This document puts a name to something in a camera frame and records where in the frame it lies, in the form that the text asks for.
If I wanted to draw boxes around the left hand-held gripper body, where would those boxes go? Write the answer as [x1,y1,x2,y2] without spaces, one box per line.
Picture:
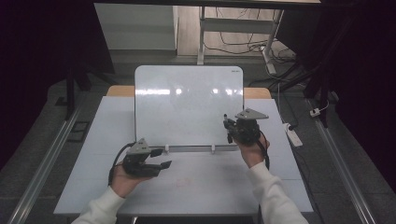
[122,137,163,178]

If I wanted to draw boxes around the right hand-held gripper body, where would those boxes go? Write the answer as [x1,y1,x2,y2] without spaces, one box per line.
[231,107,270,147]

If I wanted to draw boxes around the white whiteboard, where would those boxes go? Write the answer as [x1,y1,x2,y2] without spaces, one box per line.
[134,64,246,148]

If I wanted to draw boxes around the person's left hand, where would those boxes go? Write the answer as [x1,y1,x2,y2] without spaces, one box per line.
[109,162,148,200]

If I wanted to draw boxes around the person's right hand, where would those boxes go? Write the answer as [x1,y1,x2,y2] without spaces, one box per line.
[235,133,271,169]

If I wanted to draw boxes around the white whiteboard stand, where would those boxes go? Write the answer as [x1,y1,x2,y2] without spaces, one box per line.
[135,143,245,155]

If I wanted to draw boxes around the black floor plate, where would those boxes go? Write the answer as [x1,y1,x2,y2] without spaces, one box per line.
[67,120,92,144]

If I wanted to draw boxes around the black tripod stand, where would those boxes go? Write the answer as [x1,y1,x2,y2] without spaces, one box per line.
[247,12,359,129]

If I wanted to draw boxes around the black metal stand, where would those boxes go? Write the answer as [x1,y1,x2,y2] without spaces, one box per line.
[54,62,117,121]

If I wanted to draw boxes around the white cabinet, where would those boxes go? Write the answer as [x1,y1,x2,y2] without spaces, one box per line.
[93,3,179,51]

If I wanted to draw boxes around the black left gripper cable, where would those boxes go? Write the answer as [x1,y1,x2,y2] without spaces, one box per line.
[107,142,137,187]

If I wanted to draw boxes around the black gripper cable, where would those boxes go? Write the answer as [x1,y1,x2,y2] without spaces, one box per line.
[256,130,271,171]
[107,142,137,187]

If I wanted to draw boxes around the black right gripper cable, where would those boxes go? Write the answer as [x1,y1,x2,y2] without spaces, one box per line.
[256,130,271,171]

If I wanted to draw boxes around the black floor cables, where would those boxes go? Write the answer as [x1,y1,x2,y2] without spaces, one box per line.
[203,7,297,64]

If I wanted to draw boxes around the aluminium rail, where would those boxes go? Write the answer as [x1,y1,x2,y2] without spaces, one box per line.
[305,98,377,224]
[7,104,86,224]

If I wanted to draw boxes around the white desk frame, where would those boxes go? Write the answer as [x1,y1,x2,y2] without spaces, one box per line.
[196,6,285,76]

